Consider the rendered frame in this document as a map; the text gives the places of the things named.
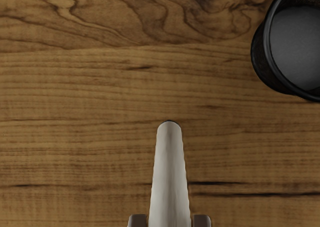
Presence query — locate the black mesh pen holder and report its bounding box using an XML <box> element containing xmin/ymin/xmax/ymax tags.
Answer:
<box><xmin>250</xmin><ymin>0</ymin><xmax>320</xmax><ymax>103</ymax></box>

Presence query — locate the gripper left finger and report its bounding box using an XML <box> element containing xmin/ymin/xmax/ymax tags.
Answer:
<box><xmin>127</xmin><ymin>213</ymin><xmax>148</xmax><ymax>227</ymax></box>

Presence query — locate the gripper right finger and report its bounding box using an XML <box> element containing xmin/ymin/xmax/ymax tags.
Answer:
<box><xmin>191</xmin><ymin>213</ymin><xmax>213</xmax><ymax>227</ymax></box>

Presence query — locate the white pen with black tip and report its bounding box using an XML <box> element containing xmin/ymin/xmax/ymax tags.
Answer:
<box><xmin>147</xmin><ymin>120</ymin><xmax>192</xmax><ymax>227</ymax></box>

